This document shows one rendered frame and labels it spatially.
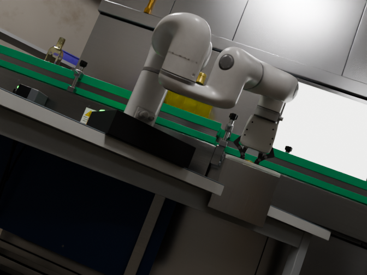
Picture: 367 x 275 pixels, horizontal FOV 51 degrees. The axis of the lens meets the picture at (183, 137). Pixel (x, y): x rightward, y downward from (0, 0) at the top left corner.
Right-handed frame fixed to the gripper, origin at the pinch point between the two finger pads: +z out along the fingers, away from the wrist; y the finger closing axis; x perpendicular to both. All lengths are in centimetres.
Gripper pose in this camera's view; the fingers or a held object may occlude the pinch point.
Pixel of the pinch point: (248, 163)
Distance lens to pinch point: 123.5
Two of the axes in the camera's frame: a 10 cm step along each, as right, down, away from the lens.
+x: -1.7, 0.6, -9.8
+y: -9.3, -3.5, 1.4
